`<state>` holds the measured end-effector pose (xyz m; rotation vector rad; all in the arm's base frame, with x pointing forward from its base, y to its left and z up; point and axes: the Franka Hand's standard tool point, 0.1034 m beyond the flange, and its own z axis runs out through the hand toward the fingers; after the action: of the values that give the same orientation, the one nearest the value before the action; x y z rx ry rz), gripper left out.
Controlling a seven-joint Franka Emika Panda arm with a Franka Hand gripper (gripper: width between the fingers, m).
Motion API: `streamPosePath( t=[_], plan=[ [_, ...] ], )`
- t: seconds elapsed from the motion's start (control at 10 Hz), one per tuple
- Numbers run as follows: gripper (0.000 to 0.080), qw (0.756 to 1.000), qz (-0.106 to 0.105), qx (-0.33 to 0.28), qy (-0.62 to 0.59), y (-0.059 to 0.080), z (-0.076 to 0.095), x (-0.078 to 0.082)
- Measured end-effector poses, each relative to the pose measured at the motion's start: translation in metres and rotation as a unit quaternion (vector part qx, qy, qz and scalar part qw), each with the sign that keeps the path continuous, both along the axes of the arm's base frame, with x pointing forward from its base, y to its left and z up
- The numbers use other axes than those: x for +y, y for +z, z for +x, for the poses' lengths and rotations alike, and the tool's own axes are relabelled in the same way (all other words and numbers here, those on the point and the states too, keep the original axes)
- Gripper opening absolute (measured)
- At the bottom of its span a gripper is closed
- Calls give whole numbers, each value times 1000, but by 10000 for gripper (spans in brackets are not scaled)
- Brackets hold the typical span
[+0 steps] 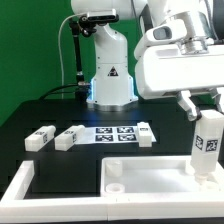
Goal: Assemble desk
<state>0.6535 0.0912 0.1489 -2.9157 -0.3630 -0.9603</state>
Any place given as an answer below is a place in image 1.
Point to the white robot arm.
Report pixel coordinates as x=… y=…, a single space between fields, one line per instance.
x=189 y=24

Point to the white fiducial marker sheet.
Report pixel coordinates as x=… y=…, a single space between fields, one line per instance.
x=120 y=134

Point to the grey camera on stand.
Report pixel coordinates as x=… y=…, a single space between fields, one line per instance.
x=100 y=16

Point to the white U-shaped obstacle frame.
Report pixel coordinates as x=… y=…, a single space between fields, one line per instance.
x=16 y=208

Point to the black camera stand pole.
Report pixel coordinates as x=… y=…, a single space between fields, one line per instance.
x=83 y=86

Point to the white desk top tray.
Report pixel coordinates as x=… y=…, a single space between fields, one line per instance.
x=158 y=179

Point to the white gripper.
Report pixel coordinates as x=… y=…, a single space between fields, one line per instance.
x=162 y=71

